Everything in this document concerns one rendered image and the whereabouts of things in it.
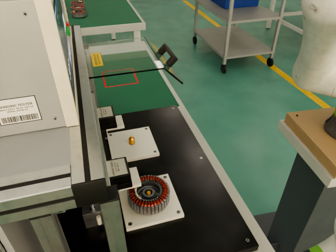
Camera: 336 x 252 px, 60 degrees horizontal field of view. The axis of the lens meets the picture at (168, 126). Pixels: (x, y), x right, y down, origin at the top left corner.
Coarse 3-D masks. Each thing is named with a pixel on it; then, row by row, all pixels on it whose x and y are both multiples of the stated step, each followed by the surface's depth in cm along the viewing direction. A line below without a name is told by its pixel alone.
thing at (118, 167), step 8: (112, 160) 70; (120, 160) 70; (112, 168) 68; (120, 168) 68; (128, 168) 68; (136, 168) 74; (112, 176) 66; (120, 176) 66; (128, 176) 67; (136, 176) 71; (112, 184) 67; (120, 184) 67; (128, 184) 68; (136, 184) 70
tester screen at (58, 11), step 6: (60, 6) 58; (54, 12) 41; (60, 12) 55; (60, 18) 52; (60, 24) 49; (60, 30) 47; (60, 36) 45; (66, 36) 61; (66, 42) 57; (66, 48) 54; (66, 54) 51; (66, 60) 48; (66, 66) 46; (72, 72) 59
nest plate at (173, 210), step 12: (168, 180) 84; (120, 192) 80; (156, 192) 80; (168, 204) 77; (132, 216) 74; (144, 216) 74; (156, 216) 74; (168, 216) 74; (180, 216) 74; (132, 228) 72
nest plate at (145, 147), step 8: (136, 128) 103; (144, 128) 103; (112, 136) 100; (120, 136) 100; (128, 136) 100; (136, 136) 100; (144, 136) 100; (152, 136) 100; (112, 144) 96; (120, 144) 96; (128, 144) 96; (136, 144) 96; (144, 144) 96; (152, 144) 96; (112, 152) 93; (120, 152) 93; (128, 152) 93; (136, 152) 93; (144, 152) 93; (152, 152) 93; (128, 160) 91
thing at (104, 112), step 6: (102, 108) 88; (108, 108) 88; (102, 114) 86; (108, 114) 86; (114, 114) 86; (102, 120) 85; (108, 120) 85; (114, 120) 86; (120, 120) 90; (102, 126) 86; (108, 126) 86; (114, 126) 87; (120, 126) 88
